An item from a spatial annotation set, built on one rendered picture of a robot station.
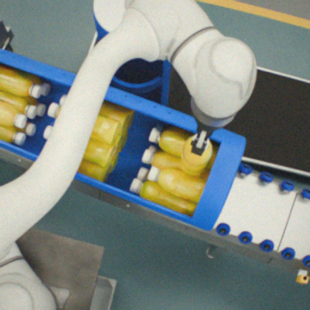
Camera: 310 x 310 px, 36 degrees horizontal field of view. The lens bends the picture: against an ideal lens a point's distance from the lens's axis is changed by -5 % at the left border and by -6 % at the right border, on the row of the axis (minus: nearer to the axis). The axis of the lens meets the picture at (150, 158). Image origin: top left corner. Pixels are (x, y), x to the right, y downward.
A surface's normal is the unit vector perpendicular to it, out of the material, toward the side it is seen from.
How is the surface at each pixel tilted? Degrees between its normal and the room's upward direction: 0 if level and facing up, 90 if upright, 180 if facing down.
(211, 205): 42
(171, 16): 5
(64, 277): 4
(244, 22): 0
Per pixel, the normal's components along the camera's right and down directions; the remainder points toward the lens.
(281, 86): 0.00, -0.25
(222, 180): -0.08, -0.05
